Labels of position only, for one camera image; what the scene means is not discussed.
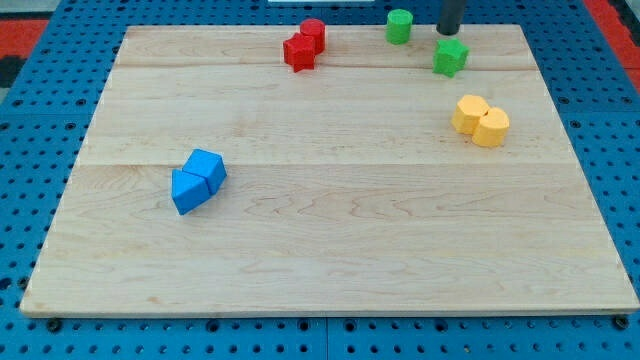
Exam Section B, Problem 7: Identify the green cylinder block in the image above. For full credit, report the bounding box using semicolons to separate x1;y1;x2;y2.
385;9;413;45

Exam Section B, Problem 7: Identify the red cylinder block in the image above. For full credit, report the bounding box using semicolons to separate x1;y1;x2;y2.
299;18;326;55

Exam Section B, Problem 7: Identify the green star block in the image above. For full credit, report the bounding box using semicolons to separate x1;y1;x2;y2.
433;38;470;78

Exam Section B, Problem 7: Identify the yellow heart block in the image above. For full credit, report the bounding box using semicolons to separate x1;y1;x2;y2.
471;107;510;147

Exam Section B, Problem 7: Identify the red star block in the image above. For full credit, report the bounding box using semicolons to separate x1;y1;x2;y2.
283;32;316;72

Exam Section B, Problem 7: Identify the yellow hexagon block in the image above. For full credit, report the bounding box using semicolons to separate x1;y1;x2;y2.
451;94;490;135

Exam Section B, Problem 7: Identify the blue triangle block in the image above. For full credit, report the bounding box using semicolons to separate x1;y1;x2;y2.
171;169;210;215

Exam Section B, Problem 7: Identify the blue cube block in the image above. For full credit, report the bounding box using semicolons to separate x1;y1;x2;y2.
182;149;227;195

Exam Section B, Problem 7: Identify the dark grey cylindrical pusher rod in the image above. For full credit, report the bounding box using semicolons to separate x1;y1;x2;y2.
436;0;467;36

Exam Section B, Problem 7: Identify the wooden board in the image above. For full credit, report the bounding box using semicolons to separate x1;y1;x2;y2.
20;25;639;318

